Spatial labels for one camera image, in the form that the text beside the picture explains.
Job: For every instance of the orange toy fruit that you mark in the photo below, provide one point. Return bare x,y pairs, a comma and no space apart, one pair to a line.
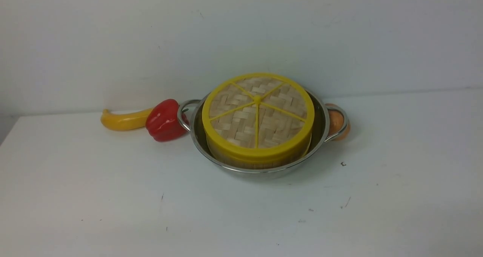
339,126

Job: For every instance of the yellow woven bamboo steamer lid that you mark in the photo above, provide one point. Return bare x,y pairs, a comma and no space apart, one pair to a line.
258,115

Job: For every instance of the stainless steel pot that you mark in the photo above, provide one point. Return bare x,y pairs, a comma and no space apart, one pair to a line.
189,117

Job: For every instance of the red toy bell pepper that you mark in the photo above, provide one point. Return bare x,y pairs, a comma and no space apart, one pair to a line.
162,123

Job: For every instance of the yellow rimmed bamboo steamer basket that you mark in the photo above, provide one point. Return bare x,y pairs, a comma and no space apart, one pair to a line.
241,162

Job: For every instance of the yellow toy banana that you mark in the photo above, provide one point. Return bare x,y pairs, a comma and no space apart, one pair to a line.
124,122

